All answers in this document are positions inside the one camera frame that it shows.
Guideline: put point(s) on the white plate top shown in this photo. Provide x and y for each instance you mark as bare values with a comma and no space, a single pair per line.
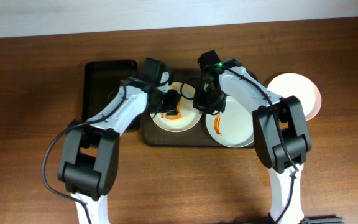
294,84

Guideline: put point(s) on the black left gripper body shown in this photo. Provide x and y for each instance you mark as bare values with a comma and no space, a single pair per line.
171,104

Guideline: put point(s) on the orange green scrub sponge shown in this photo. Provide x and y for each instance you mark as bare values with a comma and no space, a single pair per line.
174,115

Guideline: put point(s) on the white plate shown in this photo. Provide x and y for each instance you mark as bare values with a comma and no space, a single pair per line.
294,84
186,118
233,127

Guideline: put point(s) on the brown serving tray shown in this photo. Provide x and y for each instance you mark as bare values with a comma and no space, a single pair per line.
197,136

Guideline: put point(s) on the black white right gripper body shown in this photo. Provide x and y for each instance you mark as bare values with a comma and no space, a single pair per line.
208,106

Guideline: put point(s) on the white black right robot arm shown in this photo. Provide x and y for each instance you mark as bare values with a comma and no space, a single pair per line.
281,136

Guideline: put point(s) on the black water tray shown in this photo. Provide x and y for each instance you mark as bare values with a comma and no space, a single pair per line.
101,83

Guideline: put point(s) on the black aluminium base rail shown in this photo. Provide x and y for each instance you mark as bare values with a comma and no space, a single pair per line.
330,219

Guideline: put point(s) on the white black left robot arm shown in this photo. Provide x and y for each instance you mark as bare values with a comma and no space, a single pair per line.
89,161

